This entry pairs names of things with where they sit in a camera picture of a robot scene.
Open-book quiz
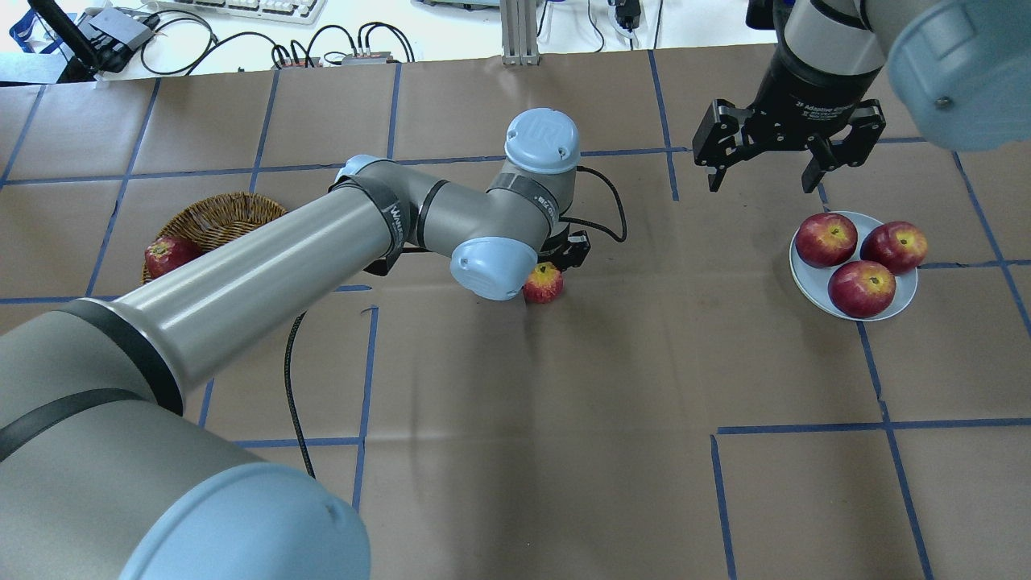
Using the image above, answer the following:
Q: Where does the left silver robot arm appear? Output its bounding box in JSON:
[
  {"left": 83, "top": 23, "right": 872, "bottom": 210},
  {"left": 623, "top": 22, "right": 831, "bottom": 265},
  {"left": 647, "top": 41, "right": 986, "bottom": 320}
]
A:
[{"left": 1, "top": 109, "right": 581, "bottom": 579}]

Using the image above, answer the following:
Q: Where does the dark red apple in basket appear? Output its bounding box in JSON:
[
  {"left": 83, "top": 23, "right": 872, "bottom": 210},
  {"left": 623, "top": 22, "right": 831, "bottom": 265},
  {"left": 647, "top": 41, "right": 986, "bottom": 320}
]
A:
[{"left": 144, "top": 236, "right": 204, "bottom": 280}]

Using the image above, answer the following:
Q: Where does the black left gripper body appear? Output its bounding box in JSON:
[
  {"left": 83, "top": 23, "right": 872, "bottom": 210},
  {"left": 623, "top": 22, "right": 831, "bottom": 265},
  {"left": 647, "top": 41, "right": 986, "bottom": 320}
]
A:
[{"left": 537, "top": 226, "right": 590, "bottom": 272}]

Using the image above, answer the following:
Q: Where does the red apple on plate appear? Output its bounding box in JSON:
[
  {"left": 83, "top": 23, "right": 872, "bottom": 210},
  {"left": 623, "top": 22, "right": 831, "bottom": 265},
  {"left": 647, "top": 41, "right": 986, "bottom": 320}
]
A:
[
  {"left": 794, "top": 212, "right": 860, "bottom": 268},
  {"left": 827, "top": 260, "right": 897, "bottom": 319},
  {"left": 860, "top": 221, "right": 930, "bottom": 276}
]

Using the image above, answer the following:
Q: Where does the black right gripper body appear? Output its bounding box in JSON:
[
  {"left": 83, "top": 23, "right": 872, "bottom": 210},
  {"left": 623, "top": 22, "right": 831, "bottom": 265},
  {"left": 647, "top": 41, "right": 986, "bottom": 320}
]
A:
[{"left": 732, "top": 48, "right": 876, "bottom": 161}]

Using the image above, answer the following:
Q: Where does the light blue plate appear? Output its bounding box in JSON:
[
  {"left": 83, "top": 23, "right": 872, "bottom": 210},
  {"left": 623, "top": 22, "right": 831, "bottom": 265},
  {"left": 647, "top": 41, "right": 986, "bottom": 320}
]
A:
[{"left": 789, "top": 212, "right": 930, "bottom": 321}]

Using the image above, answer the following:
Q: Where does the aluminium frame post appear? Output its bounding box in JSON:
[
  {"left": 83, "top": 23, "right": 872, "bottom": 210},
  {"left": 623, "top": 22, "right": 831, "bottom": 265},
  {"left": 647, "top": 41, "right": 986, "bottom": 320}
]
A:
[{"left": 499, "top": 0, "right": 540, "bottom": 67}]

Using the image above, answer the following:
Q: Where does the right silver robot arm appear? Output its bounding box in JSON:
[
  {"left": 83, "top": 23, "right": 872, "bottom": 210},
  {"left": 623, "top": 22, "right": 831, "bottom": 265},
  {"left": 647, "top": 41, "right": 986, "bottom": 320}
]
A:
[{"left": 692, "top": 1, "right": 1030, "bottom": 192}]

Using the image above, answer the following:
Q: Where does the grey usb hub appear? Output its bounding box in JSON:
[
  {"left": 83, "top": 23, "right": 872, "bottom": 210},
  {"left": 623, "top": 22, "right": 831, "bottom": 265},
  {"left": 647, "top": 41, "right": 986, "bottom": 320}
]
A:
[{"left": 88, "top": 6, "right": 159, "bottom": 52}]

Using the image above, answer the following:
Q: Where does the red yellow apple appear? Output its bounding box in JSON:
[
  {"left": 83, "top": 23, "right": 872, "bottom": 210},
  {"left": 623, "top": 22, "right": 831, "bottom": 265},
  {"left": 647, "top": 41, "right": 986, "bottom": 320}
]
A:
[{"left": 522, "top": 262, "right": 565, "bottom": 305}]

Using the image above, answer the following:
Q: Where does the white keyboard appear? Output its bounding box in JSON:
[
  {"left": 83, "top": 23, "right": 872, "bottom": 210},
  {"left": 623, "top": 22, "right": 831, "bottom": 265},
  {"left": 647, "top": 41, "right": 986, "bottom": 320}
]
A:
[{"left": 145, "top": 1, "right": 328, "bottom": 25}]

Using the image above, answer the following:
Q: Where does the round wicker basket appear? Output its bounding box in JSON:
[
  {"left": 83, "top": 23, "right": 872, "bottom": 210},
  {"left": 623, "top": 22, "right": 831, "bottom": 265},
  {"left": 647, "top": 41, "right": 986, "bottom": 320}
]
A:
[{"left": 157, "top": 192, "right": 288, "bottom": 267}]

